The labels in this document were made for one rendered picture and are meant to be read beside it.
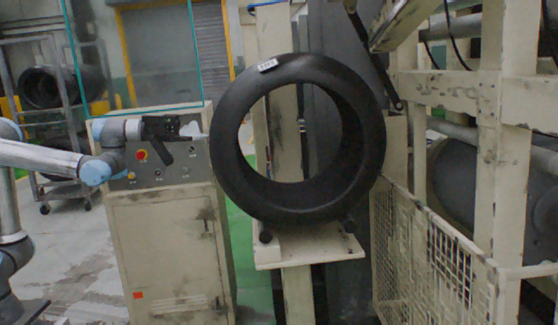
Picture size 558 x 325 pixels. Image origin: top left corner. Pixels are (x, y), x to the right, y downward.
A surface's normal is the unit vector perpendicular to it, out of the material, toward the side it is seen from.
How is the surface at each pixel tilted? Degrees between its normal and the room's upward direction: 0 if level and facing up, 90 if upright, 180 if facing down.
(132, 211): 90
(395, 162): 90
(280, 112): 90
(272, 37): 90
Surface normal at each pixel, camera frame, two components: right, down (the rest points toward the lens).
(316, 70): 0.11, 0.07
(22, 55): -0.07, 0.26
